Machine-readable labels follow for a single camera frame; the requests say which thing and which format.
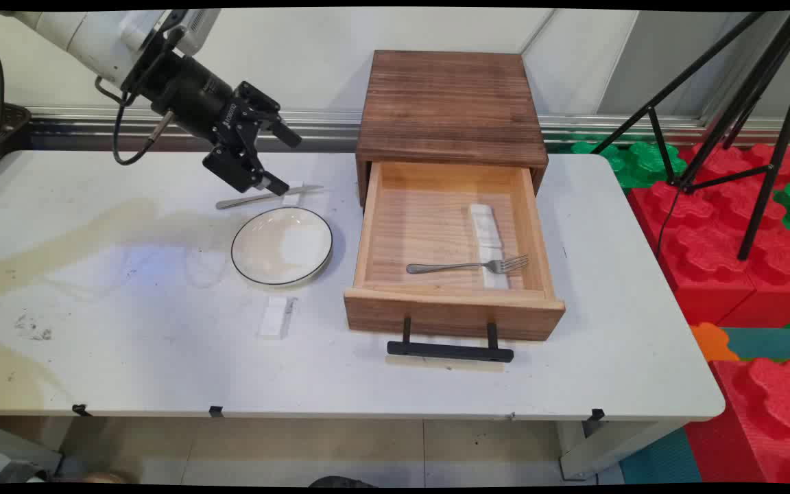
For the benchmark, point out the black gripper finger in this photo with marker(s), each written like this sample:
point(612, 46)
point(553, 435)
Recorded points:
point(241, 171)
point(285, 134)

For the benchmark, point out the white table leg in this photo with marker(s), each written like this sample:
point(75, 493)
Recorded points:
point(607, 446)

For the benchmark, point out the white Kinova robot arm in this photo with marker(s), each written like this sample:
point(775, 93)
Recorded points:
point(79, 34)

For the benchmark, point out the black table edge clip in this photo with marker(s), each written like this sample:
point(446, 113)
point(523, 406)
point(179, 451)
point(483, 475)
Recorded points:
point(215, 411)
point(81, 410)
point(596, 414)

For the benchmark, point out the dark wooden cabinet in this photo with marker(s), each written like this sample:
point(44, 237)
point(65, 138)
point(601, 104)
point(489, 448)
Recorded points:
point(450, 103)

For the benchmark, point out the orange foam piece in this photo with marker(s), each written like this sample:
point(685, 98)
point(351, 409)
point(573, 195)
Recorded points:
point(710, 342)

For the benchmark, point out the white plate with black rim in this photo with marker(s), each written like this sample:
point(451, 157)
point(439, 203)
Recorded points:
point(282, 245)

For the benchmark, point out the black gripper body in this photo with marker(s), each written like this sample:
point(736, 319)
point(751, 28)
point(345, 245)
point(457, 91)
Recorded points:
point(193, 96)

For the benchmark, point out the silver fork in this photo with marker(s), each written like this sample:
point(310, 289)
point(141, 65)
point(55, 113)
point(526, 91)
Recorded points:
point(457, 266)

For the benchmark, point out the large red foam block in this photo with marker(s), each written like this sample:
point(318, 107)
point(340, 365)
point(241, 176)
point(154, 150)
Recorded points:
point(703, 261)

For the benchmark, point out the black tripod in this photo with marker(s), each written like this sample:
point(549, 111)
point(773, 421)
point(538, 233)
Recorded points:
point(758, 82)

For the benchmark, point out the white ceramic cutlery rest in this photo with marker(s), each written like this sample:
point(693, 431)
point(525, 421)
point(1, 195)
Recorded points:
point(496, 278)
point(485, 225)
point(293, 195)
point(274, 318)

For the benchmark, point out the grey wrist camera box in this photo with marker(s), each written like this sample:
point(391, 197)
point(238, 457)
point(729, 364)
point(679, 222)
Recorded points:
point(196, 31)

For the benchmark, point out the light wooden drawer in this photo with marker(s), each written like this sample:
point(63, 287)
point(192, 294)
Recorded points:
point(436, 309)

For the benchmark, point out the silver table knife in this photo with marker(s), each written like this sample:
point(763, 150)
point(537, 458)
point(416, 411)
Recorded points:
point(251, 199)

